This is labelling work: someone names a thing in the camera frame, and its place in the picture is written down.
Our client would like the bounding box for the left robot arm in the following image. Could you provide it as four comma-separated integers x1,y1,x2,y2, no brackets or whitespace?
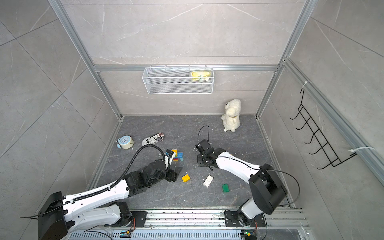
31,147,182,240

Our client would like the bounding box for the white long lego brick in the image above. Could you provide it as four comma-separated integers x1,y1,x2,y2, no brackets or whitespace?
203,175,214,188

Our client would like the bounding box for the tape roll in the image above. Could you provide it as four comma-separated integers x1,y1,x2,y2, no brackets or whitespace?
117,135,134,150

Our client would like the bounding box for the yellow sponge in basket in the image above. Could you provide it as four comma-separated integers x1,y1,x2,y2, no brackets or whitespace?
189,71,212,82

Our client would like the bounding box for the white plush toy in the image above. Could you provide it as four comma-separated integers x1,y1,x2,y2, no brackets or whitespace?
221,99,241,132

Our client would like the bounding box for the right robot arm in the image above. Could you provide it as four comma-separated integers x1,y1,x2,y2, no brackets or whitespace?
196,139,294,227

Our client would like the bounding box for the green flat lego brick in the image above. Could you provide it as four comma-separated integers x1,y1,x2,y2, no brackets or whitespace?
222,184,230,193

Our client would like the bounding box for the small toy car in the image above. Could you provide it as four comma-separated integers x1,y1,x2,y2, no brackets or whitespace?
142,133,165,146

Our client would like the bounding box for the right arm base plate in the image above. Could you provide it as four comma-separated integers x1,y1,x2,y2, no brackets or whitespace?
224,210,266,228

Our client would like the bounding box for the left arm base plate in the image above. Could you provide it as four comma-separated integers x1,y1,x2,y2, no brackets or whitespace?
119,211,148,228

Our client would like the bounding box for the white wire mesh basket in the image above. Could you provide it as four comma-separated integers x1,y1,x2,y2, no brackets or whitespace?
142,67,215,95

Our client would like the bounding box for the black wire hook rack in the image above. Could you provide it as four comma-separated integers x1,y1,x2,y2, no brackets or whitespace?
290,89,358,170

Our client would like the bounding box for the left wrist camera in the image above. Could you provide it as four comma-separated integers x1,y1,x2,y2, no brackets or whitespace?
165,150,175,170

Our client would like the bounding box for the yellow stepped lego brick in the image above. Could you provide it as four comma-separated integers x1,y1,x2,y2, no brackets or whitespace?
182,174,191,183

